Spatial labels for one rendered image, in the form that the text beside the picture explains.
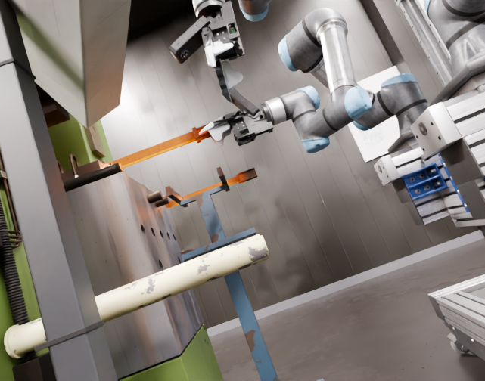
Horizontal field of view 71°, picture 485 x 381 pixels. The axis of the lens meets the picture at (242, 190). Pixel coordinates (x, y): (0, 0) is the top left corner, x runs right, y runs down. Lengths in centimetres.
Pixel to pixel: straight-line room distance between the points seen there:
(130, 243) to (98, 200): 13
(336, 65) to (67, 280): 87
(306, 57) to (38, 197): 103
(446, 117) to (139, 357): 84
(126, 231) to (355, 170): 311
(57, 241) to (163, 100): 396
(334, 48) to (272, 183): 272
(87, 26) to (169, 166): 361
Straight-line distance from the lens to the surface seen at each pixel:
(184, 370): 85
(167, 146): 102
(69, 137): 143
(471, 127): 87
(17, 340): 69
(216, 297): 383
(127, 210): 86
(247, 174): 158
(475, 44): 97
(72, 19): 47
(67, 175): 98
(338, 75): 102
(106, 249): 86
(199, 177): 389
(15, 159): 45
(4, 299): 73
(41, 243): 42
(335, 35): 115
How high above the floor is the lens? 61
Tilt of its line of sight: 11 degrees up
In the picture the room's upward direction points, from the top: 21 degrees counter-clockwise
